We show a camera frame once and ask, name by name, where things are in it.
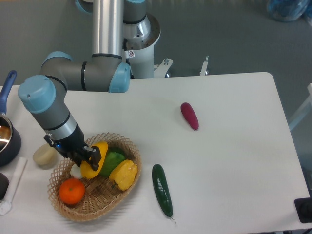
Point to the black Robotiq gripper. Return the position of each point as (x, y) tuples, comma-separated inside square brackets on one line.
[(74, 148)]

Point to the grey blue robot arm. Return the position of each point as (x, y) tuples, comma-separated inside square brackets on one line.
[(43, 95)]

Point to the woven wicker basket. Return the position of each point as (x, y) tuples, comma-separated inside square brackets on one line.
[(101, 196)]

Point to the green bok choy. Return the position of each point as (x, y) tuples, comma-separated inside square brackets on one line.
[(114, 157)]

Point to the orange fruit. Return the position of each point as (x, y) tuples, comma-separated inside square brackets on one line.
[(71, 191)]

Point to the beige potato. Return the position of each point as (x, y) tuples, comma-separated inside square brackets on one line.
[(45, 155)]

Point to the yellow bell pepper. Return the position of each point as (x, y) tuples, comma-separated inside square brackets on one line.
[(124, 174)]

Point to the dark green cucumber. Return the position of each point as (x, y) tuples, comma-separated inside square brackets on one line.
[(161, 190)]

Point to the dark round object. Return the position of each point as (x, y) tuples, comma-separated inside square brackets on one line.
[(4, 183)]

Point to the white rolled cloth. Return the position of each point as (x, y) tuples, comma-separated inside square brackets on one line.
[(6, 203)]

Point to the purple sweet potato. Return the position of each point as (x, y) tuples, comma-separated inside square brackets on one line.
[(189, 115)]

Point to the black device at edge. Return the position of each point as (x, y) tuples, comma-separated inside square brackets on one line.
[(304, 209)]

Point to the blue plastic bag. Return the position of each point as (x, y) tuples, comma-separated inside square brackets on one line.
[(287, 10)]

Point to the blue handled saucepan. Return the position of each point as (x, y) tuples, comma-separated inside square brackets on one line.
[(10, 140)]

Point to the white metal base frame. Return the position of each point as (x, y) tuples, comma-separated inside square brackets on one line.
[(162, 70)]

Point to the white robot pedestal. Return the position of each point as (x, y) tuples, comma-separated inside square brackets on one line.
[(139, 42)]

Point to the white frame at right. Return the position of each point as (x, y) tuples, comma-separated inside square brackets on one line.
[(302, 110)]

